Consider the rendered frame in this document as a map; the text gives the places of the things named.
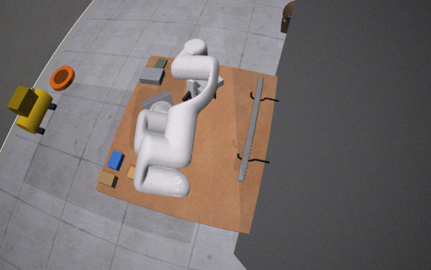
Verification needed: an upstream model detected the blue rectangular block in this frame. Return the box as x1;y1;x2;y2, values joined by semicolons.
107;150;125;171

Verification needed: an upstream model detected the tan cube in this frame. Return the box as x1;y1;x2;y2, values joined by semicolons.
127;167;135;180

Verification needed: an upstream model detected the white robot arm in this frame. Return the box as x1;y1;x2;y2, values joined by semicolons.
133;39;224;198

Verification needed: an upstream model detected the dark grey wall panel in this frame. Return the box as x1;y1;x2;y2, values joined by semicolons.
234;0;431;270

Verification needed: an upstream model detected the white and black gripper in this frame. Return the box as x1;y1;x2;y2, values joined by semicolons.
182;79;200;102

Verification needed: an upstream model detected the brown rectangular box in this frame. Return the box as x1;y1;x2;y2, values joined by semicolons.
97;171;118;188

